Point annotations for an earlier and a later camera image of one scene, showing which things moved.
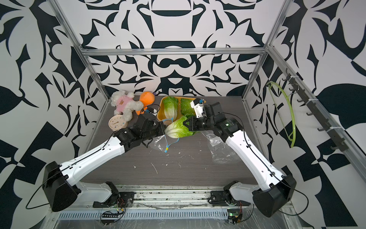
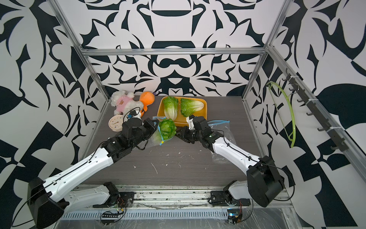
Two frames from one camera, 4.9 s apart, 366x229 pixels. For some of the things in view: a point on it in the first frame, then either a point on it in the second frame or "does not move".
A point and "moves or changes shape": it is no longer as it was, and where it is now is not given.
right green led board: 232,213 does not move
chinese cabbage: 186,107 does not move
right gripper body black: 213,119 → 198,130
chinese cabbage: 170,105 does not move
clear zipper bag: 160,143 moves or changes shape
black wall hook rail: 340,142 does not move
